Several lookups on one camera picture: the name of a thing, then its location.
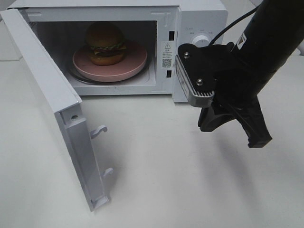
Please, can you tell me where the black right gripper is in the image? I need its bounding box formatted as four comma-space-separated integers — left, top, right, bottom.
198, 42, 272, 148

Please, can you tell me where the pink round plate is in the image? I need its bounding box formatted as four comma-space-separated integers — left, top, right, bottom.
72, 41, 148, 83

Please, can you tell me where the burger with lettuce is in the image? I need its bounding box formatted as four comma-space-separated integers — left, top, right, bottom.
85, 21, 126, 66

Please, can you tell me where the white microwave door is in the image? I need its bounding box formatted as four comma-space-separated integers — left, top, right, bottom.
0, 9, 113, 211

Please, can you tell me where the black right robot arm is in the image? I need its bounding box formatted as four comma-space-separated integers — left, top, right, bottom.
198, 0, 304, 148

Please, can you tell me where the upper white microwave knob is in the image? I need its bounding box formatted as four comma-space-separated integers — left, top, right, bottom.
191, 35, 210, 48

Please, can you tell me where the white microwave oven body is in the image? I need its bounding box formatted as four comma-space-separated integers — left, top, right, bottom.
6, 0, 228, 102

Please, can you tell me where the glass microwave turntable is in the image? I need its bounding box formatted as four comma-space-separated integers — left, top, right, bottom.
66, 57, 155, 86

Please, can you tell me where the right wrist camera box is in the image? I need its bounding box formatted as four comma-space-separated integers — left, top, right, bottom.
175, 44, 216, 108

